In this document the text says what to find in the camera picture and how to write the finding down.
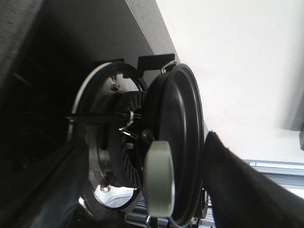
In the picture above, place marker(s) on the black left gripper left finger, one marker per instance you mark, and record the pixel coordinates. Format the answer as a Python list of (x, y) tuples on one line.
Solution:
[(45, 195)]

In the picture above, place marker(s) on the black frying pan green handle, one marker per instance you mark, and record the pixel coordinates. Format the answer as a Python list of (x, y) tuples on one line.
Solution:
[(170, 145)]

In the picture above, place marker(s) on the left black gas burner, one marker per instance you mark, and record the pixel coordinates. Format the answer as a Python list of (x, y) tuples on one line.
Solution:
[(119, 160)]

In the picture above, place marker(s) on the black glass gas hob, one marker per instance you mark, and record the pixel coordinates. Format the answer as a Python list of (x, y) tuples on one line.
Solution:
[(47, 50)]

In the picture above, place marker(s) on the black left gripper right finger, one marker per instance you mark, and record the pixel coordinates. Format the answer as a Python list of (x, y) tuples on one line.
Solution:
[(241, 196)]

